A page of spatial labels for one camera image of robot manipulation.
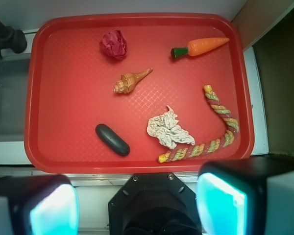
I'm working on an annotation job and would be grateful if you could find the crumpled red paper ball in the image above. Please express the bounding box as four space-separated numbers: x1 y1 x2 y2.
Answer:
99 30 128 61

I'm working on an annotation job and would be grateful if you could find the grey sink basin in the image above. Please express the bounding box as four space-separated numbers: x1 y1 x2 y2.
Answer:
0 58 30 142

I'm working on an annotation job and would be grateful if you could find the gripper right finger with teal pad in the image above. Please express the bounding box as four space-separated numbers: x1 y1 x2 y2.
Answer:
196 156 294 235

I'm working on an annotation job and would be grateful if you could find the black octagonal mount plate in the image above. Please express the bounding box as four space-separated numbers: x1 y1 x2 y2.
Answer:
108 173 202 235

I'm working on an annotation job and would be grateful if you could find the crumpled white paper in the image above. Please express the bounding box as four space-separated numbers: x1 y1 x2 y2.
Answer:
147 105 196 150

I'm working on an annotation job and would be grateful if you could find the black oval stone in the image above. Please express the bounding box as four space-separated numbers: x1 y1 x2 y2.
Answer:
95 123 130 157

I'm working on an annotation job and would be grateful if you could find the orange toy carrot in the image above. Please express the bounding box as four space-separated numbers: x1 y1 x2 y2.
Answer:
171 37 230 59

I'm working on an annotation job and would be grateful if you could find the brown spiral seashell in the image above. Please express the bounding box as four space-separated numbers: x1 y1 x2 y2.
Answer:
113 68 153 94

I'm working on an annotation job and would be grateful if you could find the multicolour twisted rope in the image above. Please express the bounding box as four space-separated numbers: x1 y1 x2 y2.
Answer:
157 85 240 164

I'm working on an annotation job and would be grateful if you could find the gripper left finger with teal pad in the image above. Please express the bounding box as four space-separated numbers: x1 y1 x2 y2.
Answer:
0 175 79 235

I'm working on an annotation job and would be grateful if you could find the red plastic tray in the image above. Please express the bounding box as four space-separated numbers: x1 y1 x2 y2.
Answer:
24 13 254 174

